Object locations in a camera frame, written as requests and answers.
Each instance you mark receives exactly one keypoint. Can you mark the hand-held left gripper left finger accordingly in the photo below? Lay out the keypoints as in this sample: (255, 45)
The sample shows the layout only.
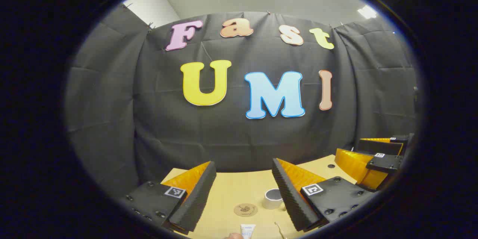
(196, 198)

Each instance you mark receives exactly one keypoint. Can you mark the white cup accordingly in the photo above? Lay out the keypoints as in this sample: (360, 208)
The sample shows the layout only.
(272, 201)

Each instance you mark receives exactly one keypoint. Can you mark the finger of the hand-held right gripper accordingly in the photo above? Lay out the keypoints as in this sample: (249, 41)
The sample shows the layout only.
(386, 162)
(377, 147)

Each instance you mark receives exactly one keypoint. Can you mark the light wooden desktop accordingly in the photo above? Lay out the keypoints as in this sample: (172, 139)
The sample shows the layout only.
(239, 185)

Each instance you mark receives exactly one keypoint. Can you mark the black backdrop cloth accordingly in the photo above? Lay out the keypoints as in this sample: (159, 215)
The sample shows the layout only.
(149, 119)

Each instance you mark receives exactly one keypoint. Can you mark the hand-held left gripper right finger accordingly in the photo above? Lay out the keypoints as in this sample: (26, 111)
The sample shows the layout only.
(291, 198)

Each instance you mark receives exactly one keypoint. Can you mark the white toothpaste tube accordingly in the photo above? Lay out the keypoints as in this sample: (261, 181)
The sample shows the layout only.
(247, 230)

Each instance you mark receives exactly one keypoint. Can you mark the ceiling light panel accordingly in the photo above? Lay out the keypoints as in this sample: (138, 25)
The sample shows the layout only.
(368, 11)

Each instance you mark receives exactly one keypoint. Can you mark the round wooden coaster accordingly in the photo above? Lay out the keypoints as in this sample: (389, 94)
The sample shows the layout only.
(245, 210)

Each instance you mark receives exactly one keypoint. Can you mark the beige toothbrush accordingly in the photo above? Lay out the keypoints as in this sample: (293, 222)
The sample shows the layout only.
(279, 230)

